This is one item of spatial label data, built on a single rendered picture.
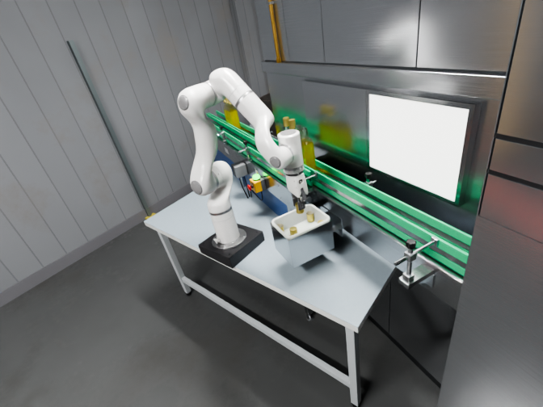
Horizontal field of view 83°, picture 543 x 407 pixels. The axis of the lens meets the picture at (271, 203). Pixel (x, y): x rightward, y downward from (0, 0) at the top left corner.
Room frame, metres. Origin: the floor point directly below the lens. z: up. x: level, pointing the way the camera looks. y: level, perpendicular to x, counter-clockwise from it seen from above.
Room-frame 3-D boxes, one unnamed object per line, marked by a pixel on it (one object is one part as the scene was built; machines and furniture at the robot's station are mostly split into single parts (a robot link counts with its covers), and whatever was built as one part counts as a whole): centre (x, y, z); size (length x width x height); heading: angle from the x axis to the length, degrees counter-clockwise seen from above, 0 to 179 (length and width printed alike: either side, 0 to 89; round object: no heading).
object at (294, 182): (1.11, -0.11, 1.21); 0.10 x 0.07 x 0.11; 20
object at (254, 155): (2.11, 0.18, 1.09); 1.75 x 0.01 x 0.08; 21
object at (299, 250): (1.13, -0.13, 0.92); 0.27 x 0.17 x 0.15; 111
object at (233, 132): (2.13, 0.11, 1.09); 1.75 x 0.01 x 0.08; 21
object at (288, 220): (1.12, -0.11, 0.97); 0.22 x 0.17 x 0.09; 111
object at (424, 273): (0.67, -0.39, 1.07); 0.17 x 0.05 x 0.23; 111
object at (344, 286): (1.82, -0.21, 0.73); 1.58 x 1.52 x 0.04; 45
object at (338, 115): (1.23, -0.45, 1.32); 0.90 x 0.03 x 0.34; 21
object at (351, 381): (1.35, 0.27, 0.36); 1.51 x 0.09 x 0.71; 45
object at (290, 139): (1.11, -0.11, 1.35); 0.09 x 0.08 x 0.13; 140
